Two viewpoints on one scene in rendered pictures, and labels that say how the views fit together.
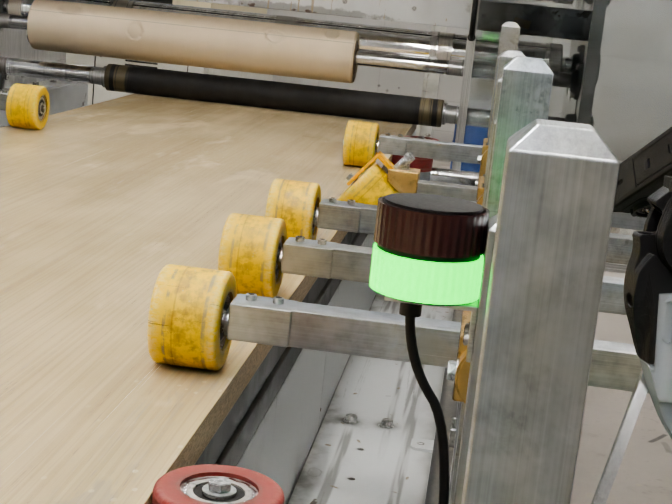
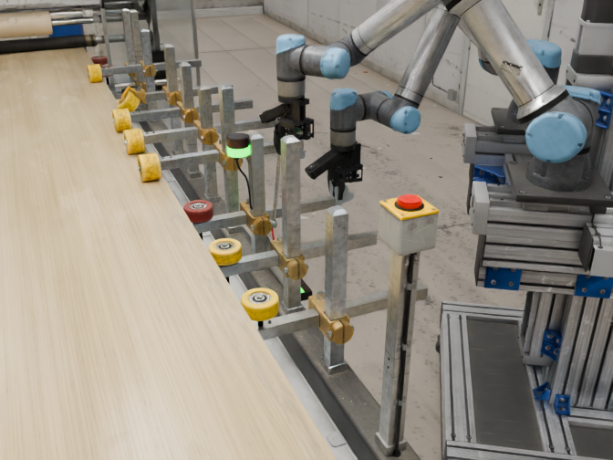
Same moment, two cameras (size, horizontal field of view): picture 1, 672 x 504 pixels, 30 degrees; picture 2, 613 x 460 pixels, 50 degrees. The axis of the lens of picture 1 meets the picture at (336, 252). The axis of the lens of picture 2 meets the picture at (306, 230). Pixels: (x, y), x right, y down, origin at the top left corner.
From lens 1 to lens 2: 1.13 m
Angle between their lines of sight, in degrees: 31
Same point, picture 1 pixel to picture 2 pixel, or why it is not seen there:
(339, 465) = not seen: hidden behind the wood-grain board
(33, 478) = (158, 216)
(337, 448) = not seen: hidden behind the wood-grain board
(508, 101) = (223, 97)
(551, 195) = (292, 148)
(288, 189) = (119, 112)
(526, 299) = (291, 162)
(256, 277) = (140, 148)
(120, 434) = (161, 201)
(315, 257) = (154, 137)
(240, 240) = (132, 138)
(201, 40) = not seen: outside the picture
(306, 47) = (28, 23)
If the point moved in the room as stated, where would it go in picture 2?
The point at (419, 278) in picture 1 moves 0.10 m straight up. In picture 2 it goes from (241, 152) to (239, 115)
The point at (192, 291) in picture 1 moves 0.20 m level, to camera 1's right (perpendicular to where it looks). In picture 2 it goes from (151, 161) to (214, 149)
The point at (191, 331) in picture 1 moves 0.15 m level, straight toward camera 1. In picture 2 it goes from (154, 171) to (177, 187)
